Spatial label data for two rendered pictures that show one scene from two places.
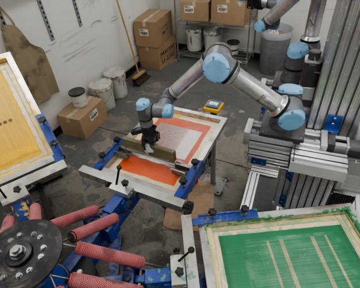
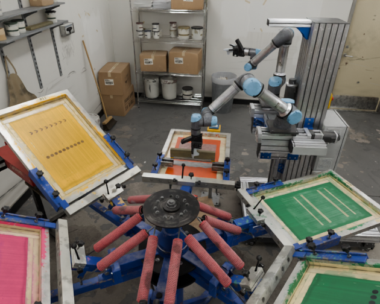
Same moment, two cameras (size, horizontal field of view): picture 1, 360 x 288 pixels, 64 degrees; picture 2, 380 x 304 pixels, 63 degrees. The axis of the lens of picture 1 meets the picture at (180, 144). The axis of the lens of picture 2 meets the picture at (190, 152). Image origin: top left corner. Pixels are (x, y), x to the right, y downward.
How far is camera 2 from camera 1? 1.16 m
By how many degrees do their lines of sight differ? 19
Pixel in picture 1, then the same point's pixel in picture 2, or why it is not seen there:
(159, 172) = (201, 172)
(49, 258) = (192, 204)
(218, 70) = (255, 87)
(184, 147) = not seen: hidden behind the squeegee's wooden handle
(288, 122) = (294, 118)
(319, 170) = (310, 149)
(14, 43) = (15, 90)
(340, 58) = (310, 81)
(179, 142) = not seen: hidden behind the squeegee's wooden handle
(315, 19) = (283, 61)
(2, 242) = (152, 203)
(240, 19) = (194, 69)
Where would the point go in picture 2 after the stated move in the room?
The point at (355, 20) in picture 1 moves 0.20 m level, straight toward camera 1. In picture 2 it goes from (316, 59) to (320, 67)
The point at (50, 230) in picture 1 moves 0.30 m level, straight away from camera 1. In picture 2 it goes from (180, 192) to (137, 176)
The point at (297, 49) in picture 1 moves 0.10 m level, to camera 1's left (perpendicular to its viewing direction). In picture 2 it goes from (275, 80) to (266, 81)
